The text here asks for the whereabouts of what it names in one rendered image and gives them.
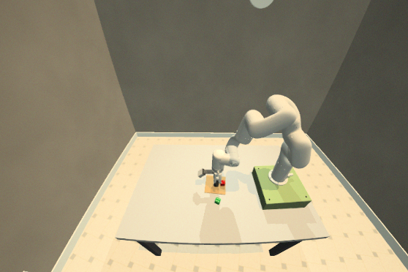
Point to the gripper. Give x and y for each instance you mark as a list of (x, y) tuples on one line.
[(217, 179)]

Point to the tan flat mat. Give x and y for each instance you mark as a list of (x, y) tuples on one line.
[(210, 188)]

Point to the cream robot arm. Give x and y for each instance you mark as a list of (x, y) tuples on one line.
[(296, 145)]

